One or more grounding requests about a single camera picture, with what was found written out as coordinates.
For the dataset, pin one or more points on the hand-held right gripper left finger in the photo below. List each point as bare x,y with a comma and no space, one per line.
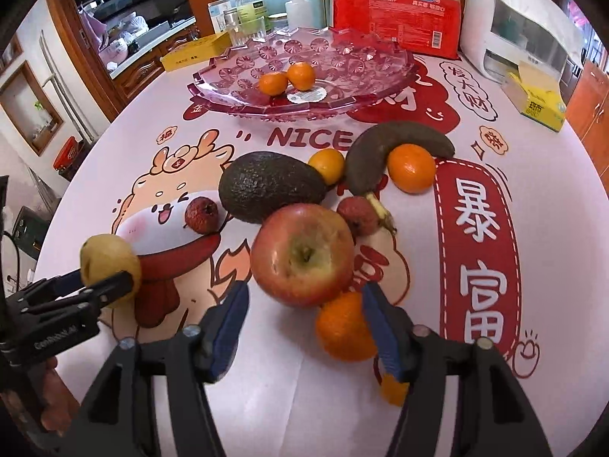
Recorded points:
231,328

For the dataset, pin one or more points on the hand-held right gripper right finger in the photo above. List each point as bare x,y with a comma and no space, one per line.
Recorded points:
380,333

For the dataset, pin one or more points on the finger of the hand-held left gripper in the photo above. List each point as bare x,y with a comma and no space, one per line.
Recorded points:
112,285
64,281

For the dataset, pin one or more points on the yellow pear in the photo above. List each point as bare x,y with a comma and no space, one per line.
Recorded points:
107,257

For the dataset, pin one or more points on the orange tangerine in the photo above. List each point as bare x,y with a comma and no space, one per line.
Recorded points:
272,83
342,328
411,168
327,165
301,76

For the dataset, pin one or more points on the red apple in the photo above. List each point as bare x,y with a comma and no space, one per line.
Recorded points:
302,254

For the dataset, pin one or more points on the red lychee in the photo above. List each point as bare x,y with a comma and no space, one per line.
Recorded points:
202,214
358,214

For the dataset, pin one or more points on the dark green avocado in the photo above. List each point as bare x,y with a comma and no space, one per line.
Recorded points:
271,185

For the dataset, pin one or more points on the pink glass fruit dish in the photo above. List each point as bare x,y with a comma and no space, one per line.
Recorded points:
361,81

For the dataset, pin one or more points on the person's left hand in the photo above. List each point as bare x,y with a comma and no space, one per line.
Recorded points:
62,392

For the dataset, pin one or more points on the printed red white tablecloth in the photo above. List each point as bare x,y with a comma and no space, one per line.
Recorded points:
285,390

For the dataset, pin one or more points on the dark overripe banana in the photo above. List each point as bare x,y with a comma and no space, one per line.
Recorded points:
376,150

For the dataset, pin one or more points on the brown wooden cabinet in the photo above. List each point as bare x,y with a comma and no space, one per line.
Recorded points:
95,85

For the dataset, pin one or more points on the flat yellow box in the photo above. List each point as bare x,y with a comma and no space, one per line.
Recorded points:
195,52

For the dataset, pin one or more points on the pink plastic bag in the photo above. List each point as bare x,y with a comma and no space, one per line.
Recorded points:
95,28

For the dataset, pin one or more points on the yellow tissue box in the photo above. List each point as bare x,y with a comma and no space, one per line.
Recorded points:
535,97

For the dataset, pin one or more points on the small glass jar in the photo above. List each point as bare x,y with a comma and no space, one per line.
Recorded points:
231,26

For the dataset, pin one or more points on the clear drinking glass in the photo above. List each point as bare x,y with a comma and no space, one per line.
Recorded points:
252,31

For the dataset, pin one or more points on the blue and white carton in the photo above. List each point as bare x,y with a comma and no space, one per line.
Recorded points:
218,14

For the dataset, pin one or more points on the orange wooden cupboards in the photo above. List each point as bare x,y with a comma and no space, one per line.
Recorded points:
590,119

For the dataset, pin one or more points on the clear plastic bottle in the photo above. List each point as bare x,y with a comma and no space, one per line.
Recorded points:
250,2

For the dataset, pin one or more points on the red paper cup package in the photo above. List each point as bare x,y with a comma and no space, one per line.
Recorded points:
395,14

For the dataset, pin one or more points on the white squeeze bottle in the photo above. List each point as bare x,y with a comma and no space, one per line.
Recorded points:
298,9

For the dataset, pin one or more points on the white countertop appliance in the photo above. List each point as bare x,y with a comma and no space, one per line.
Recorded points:
504,4

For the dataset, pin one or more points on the wooden wall frame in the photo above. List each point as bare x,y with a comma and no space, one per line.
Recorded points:
14,85

